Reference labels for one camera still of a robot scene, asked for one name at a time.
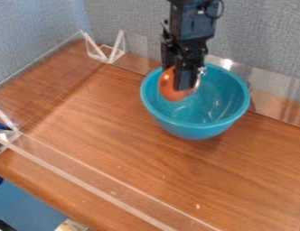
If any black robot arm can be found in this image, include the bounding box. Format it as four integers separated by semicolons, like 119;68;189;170
161;0;225;91

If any clear acrylic back barrier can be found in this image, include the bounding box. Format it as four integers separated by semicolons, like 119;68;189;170
123;32;300;127

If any clear acrylic left barrier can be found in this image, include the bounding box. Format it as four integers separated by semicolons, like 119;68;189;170
0;30;84;87

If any black cable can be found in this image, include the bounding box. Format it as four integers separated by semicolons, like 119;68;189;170
203;0;225;20

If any clear acrylic barrier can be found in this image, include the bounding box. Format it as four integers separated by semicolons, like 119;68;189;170
0;30;84;87
123;32;300;127
0;109;220;231

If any clear acrylic front barrier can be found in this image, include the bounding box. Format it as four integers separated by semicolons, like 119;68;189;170
0;109;220;231

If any blue plastic bowl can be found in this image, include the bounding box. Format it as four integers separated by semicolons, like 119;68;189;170
141;63;252;140

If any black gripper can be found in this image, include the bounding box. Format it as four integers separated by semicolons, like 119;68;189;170
161;19;209;91

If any clear acrylic corner bracket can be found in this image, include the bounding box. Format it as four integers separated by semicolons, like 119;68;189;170
82;30;127;64

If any brown toy mushroom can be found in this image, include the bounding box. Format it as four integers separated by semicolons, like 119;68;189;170
159;66;201;102

